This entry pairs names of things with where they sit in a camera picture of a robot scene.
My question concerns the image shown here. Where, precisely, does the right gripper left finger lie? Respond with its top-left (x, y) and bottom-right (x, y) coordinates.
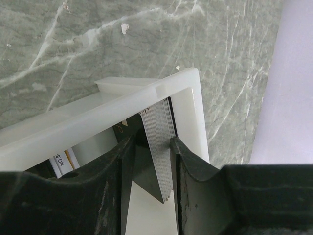
top-left (0, 136), bottom-right (135, 235)

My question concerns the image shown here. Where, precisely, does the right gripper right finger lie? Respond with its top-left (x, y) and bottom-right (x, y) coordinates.
top-left (170, 137), bottom-right (313, 235)

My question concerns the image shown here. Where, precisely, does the stack of cards in bin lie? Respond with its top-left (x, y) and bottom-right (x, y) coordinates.
top-left (45, 99), bottom-right (175, 205)

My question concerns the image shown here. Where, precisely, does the white plastic card bin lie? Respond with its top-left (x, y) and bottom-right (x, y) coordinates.
top-left (0, 68), bottom-right (209, 235)

